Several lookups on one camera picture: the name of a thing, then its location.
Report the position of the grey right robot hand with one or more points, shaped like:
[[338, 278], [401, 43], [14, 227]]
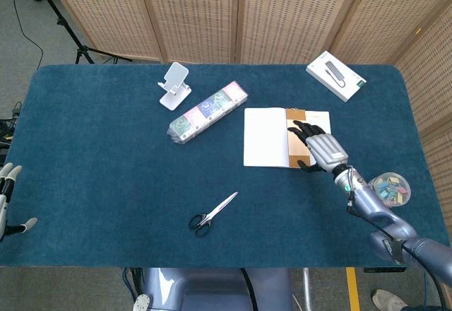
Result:
[[325, 150]]

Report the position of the blue table cloth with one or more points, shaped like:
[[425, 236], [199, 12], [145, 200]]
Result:
[[106, 166]]

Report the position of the orange and cream bookmark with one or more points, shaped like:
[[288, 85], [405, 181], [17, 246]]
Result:
[[296, 148]]

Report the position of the white folding phone stand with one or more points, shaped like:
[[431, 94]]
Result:
[[176, 74]]

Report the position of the grey-blue robot torso base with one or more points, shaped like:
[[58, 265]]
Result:
[[212, 290]]

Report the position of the white shoe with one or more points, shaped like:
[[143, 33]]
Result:
[[388, 300]]

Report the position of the clear jar of colourful clips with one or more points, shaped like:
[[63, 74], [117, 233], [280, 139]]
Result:
[[392, 189]]

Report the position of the multipack of pocket tissues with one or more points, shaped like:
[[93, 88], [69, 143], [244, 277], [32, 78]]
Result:
[[206, 111]]

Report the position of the black tripod stand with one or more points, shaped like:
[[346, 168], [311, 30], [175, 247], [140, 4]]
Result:
[[67, 30]]

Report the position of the metal table leg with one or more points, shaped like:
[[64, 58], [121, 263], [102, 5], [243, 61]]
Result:
[[307, 290]]

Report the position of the white usb hub box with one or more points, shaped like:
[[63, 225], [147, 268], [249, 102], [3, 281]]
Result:
[[335, 79]]

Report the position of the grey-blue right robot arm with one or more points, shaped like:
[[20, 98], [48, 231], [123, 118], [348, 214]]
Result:
[[374, 208]]

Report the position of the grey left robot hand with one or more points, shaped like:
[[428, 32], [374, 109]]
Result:
[[3, 212]]

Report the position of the open white notebook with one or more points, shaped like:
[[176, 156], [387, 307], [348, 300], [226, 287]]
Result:
[[263, 138]]

